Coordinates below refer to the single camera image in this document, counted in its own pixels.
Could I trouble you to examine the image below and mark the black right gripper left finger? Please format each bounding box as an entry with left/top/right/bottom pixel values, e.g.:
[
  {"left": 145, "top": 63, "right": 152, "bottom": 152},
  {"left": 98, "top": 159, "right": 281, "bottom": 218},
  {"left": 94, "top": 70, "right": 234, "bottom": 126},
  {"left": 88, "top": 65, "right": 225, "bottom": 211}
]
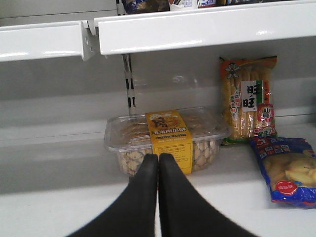
[{"left": 70, "top": 154, "right": 158, "bottom": 237}]

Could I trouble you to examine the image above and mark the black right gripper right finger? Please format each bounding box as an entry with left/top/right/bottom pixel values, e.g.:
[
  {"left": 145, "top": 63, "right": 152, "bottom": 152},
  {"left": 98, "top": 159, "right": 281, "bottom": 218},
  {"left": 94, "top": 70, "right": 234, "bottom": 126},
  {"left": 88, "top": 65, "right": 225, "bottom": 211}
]
[{"left": 158, "top": 154, "right": 254, "bottom": 237}]

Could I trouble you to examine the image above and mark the clear biscuit box yellow label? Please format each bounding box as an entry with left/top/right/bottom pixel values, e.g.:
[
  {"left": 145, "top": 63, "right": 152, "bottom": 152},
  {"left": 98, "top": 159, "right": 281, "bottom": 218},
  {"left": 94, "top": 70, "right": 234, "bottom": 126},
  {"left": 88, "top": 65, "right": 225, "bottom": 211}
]
[{"left": 104, "top": 107, "right": 231, "bottom": 177}]

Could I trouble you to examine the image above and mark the blue potato chip bag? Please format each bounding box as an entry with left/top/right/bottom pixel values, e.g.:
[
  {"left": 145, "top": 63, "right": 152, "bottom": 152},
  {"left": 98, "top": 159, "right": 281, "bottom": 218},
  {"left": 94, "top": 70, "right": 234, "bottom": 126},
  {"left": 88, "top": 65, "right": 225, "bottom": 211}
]
[{"left": 250, "top": 137, "right": 316, "bottom": 208}]

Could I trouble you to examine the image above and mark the yellow rice cracker bag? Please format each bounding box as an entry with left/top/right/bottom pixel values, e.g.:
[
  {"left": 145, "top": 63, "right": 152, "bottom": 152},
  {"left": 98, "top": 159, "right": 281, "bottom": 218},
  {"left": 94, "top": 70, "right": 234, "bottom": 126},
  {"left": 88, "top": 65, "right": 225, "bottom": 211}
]
[{"left": 220, "top": 56, "right": 277, "bottom": 145}]

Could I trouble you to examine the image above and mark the white metal shelf unit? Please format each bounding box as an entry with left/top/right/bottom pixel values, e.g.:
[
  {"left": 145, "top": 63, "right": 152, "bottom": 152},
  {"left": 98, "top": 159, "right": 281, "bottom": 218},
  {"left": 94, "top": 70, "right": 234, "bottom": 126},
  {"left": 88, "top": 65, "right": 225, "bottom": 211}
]
[{"left": 0, "top": 0, "right": 316, "bottom": 237}]

